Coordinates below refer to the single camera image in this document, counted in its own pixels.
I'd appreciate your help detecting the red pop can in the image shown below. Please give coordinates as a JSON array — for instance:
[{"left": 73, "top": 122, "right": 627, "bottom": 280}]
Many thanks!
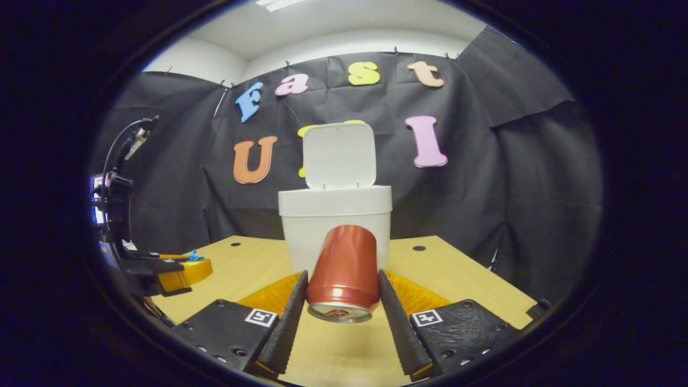
[{"left": 305, "top": 225, "right": 381, "bottom": 324}]

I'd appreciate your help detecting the ceiling light panel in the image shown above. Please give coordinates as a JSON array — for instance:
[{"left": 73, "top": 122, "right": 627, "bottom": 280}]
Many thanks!
[{"left": 255, "top": 0, "right": 307, "bottom": 12}]

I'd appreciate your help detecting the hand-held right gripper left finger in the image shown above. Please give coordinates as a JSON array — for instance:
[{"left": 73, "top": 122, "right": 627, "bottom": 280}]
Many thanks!
[{"left": 171, "top": 270, "right": 310, "bottom": 377}]

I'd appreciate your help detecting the white desktop garbage bin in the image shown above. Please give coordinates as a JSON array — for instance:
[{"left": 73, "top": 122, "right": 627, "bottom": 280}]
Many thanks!
[{"left": 278, "top": 121, "right": 393, "bottom": 275}]

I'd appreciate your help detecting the wooden desktop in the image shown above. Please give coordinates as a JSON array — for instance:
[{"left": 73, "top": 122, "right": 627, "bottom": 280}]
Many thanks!
[{"left": 150, "top": 235, "right": 538, "bottom": 387}]

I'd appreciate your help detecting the black backdrop cloth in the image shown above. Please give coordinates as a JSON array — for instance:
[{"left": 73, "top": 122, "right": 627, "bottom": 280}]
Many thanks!
[{"left": 94, "top": 27, "right": 603, "bottom": 302}]

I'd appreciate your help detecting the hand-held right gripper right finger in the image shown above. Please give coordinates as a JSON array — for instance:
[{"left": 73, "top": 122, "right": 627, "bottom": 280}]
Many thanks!
[{"left": 378, "top": 269, "right": 522, "bottom": 382}]

